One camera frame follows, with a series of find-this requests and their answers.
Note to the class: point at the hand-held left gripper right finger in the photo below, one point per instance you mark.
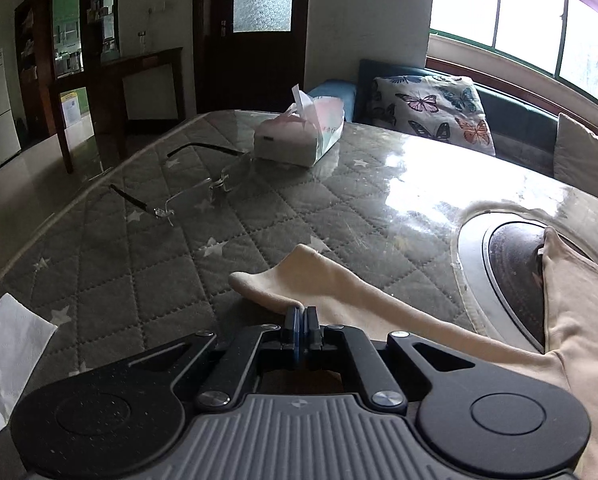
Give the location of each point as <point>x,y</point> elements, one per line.
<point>310,327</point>

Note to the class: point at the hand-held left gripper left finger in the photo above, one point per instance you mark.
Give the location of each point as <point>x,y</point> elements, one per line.
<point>293,327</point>

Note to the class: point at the beige garment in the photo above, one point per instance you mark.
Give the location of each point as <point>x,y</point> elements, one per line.
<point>429,330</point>

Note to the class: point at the white tissue pack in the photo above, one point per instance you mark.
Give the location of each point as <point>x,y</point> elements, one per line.
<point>289,145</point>

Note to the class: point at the rimless eyeglasses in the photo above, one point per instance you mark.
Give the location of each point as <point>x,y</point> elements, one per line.
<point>130,198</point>

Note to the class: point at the round black induction cooker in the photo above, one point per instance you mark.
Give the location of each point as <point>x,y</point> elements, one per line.
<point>509,260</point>

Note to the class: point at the light blue cushion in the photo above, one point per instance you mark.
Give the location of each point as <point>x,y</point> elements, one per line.
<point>334,92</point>

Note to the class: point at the butterfly print pillow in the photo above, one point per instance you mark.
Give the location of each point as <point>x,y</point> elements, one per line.
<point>429,110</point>

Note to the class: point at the dark wooden glass door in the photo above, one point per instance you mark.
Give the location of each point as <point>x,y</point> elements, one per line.
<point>214,60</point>

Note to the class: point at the white paper tissue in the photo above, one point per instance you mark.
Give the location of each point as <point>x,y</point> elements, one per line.
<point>9,340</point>

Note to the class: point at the dark teal sofa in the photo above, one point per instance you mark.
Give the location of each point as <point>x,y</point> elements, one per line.
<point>519,120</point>

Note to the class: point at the dark wooden sideboard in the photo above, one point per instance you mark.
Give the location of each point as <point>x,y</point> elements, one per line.
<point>109,75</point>

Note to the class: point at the plain beige pillow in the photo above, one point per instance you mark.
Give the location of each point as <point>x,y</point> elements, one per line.
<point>581,155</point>

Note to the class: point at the dark wooden shelf cabinet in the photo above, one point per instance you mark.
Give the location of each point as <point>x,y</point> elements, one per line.
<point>41,35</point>

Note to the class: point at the green framed window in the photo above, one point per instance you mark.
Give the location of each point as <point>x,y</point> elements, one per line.
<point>529,5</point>

